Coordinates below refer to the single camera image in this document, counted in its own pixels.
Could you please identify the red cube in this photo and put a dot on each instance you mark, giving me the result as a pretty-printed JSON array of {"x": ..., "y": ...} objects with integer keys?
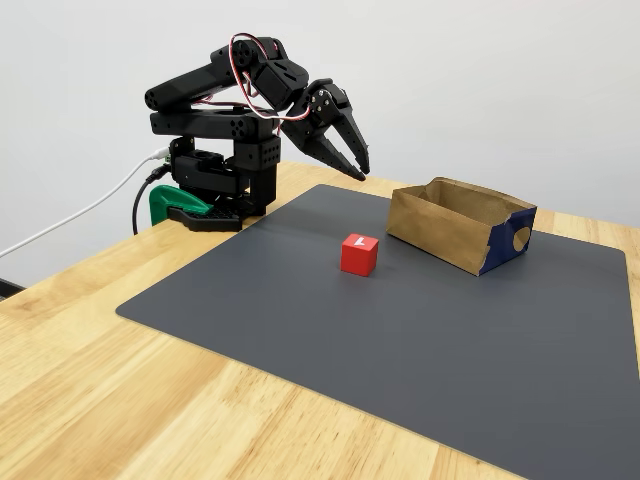
[{"x": 357, "y": 257}]

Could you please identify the grey mat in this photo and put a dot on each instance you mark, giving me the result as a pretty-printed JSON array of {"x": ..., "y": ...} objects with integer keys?
[{"x": 350, "y": 350}]

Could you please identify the black flat object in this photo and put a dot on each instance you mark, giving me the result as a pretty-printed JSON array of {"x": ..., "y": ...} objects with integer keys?
[{"x": 9, "y": 289}]

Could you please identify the green clamp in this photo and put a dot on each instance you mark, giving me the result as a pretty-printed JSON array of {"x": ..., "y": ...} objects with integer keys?
[{"x": 167, "y": 200}]

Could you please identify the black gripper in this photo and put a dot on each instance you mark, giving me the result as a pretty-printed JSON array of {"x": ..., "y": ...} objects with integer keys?
[{"x": 320, "y": 120}]

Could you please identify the brown paper box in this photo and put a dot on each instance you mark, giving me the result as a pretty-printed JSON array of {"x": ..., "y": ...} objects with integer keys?
[{"x": 435, "y": 225}]

